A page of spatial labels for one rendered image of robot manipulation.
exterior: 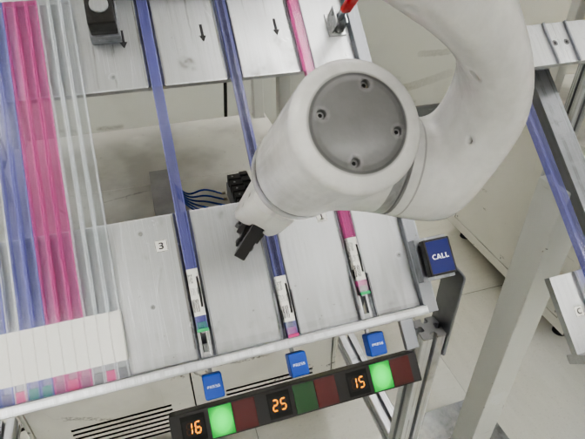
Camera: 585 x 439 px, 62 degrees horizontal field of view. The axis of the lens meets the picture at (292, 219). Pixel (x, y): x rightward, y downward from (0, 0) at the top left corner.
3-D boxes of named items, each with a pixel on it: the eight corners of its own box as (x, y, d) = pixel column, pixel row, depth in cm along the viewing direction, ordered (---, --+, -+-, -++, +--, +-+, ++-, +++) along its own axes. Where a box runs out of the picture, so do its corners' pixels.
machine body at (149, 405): (332, 415, 135) (346, 235, 99) (59, 494, 118) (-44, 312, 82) (269, 266, 185) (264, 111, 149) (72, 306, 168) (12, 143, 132)
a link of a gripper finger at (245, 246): (274, 188, 49) (266, 193, 54) (236, 256, 48) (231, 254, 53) (285, 194, 49) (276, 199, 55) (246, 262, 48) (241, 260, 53)
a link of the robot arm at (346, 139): (366, 131, 43) (263, 109, 41) (446, 73, 30) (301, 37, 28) (354, 226, 42) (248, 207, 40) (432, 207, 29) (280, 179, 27)
